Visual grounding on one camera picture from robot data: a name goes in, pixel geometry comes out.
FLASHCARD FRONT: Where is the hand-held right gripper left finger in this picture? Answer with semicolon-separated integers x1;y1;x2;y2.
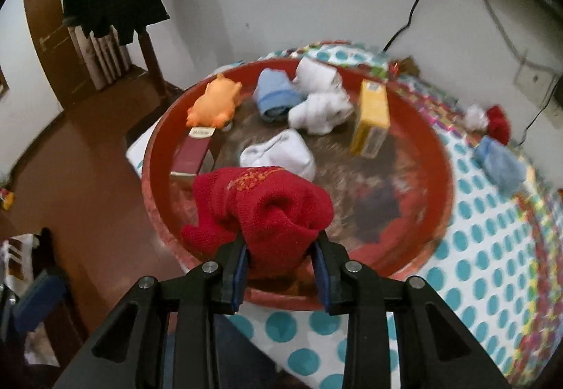
53;235;251;389

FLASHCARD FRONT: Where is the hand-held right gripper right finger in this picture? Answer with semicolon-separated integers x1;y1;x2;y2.
314;233;506;389

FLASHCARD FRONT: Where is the red sock gold embroidery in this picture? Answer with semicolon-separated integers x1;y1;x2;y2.
180;166;335;280

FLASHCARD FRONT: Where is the white sock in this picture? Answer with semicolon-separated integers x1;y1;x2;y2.
465;104;490;130
292;56;344;96
288;91;354;135
240;128;317;181

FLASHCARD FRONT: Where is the red plastic basin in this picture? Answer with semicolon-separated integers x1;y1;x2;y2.
141;58;455;311

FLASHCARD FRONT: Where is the orange toy pig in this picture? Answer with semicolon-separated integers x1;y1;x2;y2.
186;73;242;129

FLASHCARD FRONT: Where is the yellow box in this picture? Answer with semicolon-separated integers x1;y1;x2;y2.
349;80;391;158

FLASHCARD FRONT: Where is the dark blue sock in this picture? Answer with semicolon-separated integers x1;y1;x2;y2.
352;182;407;242

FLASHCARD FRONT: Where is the maroon box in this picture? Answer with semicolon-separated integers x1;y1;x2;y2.
169;127;216;183

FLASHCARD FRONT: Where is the polka dot tablecloth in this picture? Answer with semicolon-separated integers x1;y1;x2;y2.
125;39;563;389

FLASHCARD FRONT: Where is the light blue sock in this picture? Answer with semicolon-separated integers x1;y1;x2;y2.
253;68;305;121

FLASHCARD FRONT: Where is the blue cloth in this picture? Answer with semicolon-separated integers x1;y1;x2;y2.
13;275;67;330

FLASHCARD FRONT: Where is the fuzzy blue sock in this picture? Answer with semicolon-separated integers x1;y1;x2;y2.
474;138;527;196

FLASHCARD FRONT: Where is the crumpled white sock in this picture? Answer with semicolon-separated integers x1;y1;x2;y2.
465;104;490;130

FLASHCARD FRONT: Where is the wooden chair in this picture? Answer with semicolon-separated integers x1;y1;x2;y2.
66;20;190;148

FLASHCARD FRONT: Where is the plain red sock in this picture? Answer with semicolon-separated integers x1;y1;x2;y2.
486;105;512;142

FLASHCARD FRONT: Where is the wooden door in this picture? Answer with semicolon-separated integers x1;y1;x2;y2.
22;0;95;110

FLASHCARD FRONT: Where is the black power cable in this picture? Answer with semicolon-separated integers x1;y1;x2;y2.
381;0;451;53

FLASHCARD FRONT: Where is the white wall outlet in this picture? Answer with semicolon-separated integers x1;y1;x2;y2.
514;61;557;97

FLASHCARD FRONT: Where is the thin black cable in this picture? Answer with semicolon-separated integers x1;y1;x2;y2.
477;0;529;64

